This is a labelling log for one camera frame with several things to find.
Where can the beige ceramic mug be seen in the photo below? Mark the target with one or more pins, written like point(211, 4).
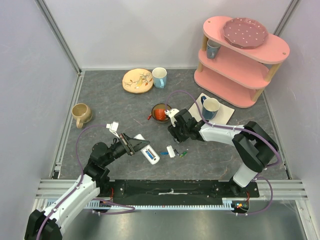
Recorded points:
point(82, 114)

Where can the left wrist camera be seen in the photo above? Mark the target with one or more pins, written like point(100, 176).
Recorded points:
point(113, 127)

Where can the yellow floral plate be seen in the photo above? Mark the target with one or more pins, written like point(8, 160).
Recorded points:
point(137, 81)

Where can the mauve polka dot plate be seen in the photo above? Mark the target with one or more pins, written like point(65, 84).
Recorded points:
point(245, 33)

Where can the light blue mug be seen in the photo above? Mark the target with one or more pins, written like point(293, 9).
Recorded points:
point(159, 75)

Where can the orange cup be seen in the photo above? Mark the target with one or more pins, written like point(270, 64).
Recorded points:
point(159, 114)

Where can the white battery cover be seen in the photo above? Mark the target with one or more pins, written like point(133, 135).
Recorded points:
point(170, 151)

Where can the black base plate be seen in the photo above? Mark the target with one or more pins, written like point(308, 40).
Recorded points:
point(130, 191)

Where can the brown patterned bowl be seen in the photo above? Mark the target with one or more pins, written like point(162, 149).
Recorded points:
point(160, 106)

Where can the slotted cable duct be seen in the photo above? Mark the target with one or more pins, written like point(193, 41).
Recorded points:
point(224, 205)

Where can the white remote control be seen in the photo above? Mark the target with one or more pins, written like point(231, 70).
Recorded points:
point(156, 156)

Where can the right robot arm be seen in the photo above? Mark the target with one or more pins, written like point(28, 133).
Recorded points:
point(254, 146)

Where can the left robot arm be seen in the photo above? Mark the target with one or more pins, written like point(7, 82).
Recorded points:
point(53, 221)

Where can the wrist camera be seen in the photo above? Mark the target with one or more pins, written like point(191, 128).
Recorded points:
point(113, 127)
point(171, 114)

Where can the blue mug on shelf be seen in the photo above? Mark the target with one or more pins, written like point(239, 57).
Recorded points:
point(212, 49)

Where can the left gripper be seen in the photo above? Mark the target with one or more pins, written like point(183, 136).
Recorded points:
point(134, 145)

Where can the green battery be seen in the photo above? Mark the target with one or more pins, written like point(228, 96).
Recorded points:
point(183, 154)

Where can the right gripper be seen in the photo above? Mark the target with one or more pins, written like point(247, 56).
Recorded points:
point(175, 130)

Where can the dark blue mug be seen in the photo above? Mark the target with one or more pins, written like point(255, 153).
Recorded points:
point(210, 107)

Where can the pink three-tier shelf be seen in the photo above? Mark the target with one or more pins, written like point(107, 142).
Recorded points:
point(236, 75)

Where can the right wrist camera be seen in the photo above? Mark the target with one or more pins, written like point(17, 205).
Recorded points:
point(171, 114)

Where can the black battery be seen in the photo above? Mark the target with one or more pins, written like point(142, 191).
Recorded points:
point(176, 152)

